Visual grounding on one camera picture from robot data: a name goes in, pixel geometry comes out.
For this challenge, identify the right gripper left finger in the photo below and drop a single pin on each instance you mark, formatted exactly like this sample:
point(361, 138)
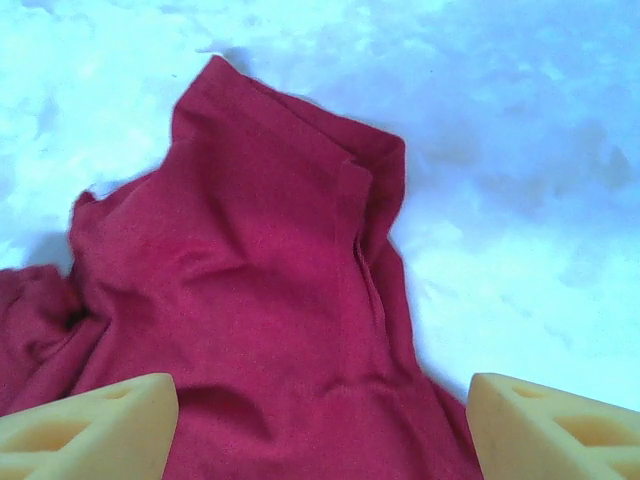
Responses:
point(95, 430)

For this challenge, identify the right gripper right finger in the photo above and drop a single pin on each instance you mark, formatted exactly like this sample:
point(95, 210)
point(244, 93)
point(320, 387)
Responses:
point(545, 435)

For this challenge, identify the red t-shirt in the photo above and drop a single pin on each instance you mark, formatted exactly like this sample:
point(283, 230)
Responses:
point(260, 280)

